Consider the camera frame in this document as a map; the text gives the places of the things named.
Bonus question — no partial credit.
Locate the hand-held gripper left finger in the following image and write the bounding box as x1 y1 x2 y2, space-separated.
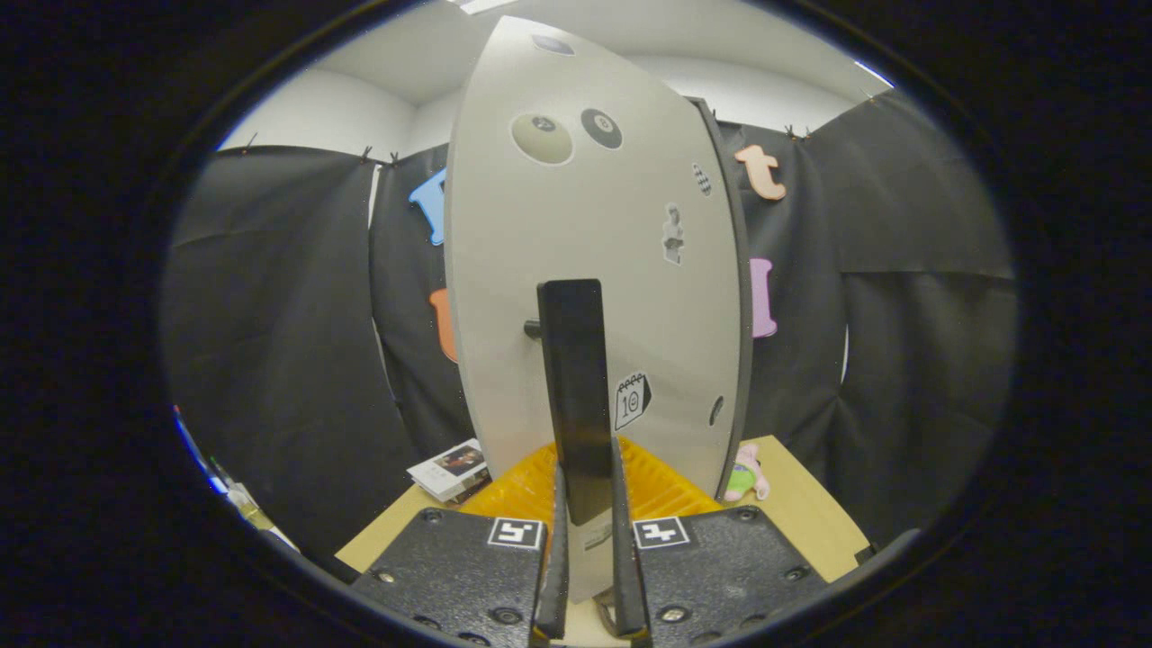
349 439 570 647

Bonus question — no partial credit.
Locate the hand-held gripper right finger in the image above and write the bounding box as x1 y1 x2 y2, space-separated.
612 436 829 647

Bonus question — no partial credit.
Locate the black door handle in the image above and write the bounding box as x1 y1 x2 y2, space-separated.
524 279 615 527

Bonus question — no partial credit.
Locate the grey shoe cabinet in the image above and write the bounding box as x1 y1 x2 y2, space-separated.
688 94 755 500

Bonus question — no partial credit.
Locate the white shoe cabinet door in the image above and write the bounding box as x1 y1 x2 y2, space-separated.
444 15 746 604

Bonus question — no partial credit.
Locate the green pink plush toy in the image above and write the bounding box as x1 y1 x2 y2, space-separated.
723 443 771 503

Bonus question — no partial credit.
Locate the yellow white object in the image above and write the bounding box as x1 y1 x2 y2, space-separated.
225 481 298 550

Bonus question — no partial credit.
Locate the blue white object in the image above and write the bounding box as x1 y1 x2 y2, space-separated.
173 405 226 494

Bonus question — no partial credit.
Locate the black backdrop cloth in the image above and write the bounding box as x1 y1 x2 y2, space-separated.
162 90 1018 559

